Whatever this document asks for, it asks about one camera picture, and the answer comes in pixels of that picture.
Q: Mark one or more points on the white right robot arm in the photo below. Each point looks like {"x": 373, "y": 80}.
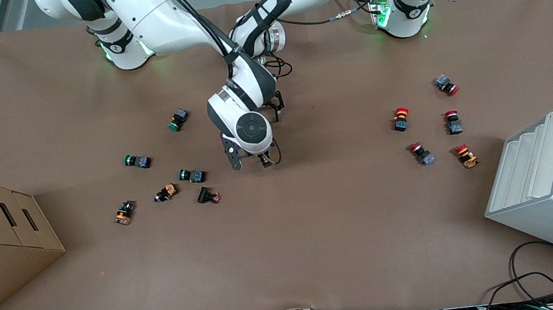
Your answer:
{"x": 165, "y": 23}

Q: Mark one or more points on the green mushroom push button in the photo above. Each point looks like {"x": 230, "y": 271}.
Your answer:
{"x": 141, "y": 162}
{"x": 195, "y": 176}
{"x": 179, "y": 118}

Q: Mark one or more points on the red button orange contact block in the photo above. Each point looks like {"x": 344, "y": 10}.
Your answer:
{"x": 468, "y": 159}
{"x": 400, "y": 122}

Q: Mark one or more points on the red button grey contact block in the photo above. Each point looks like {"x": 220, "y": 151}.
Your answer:
{"x": 443, "y": 82}
{"x": 455, "y": 127}
{"x": 426, "y": 158}

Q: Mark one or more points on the black red switch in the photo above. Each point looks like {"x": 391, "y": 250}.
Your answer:
{"x": 203, "y": 195}

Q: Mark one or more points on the black selector switch orange block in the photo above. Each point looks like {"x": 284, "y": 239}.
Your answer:
{"x": 168, "y": 191}

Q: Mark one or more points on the orange and black switch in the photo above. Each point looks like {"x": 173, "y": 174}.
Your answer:
{"x": 123, "y": 214}

